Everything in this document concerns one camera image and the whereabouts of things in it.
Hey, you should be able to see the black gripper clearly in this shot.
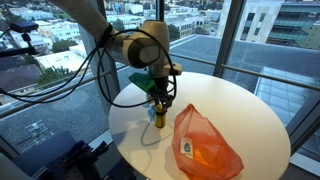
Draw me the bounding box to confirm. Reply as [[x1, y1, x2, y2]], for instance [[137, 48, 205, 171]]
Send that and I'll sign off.
[[151, 77, 174, 111]]

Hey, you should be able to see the yellow bottle with yellow cap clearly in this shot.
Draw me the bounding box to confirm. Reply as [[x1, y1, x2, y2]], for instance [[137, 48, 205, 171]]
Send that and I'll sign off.
[[155, 104, 166, 128]]

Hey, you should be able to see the orange plastic bag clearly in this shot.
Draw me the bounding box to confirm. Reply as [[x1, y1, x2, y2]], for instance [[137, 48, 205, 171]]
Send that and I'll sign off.
[[172, 104, 244, 180]]

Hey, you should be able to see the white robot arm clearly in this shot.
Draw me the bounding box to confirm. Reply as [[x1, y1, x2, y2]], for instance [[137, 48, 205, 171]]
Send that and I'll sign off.
[[49, 0, 182, 112]]

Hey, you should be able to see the blue and white box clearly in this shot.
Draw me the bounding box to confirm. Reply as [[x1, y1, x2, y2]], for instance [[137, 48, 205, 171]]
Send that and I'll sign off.
[[148, 105, 156, 122]]

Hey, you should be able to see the metal window handrail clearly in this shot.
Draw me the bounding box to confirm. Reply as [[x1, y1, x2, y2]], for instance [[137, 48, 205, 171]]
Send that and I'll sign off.
[[0, 53, 320, 118]]

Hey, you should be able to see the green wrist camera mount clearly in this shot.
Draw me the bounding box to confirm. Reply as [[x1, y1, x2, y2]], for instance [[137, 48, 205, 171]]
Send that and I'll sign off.
[[129, 72, 155, 94]]

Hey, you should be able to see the white round pedestal table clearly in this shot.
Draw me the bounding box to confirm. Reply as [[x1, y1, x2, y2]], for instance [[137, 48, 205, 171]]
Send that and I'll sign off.
[[109, 72, 291, 180]]

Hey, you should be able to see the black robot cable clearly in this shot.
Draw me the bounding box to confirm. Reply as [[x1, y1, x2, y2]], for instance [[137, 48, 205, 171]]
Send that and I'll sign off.
[[0, 28, 178, 109]]

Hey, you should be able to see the black camera on stand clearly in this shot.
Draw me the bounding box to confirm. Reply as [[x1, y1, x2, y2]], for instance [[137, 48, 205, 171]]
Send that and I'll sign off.
[[0, 21, 40, 58]]

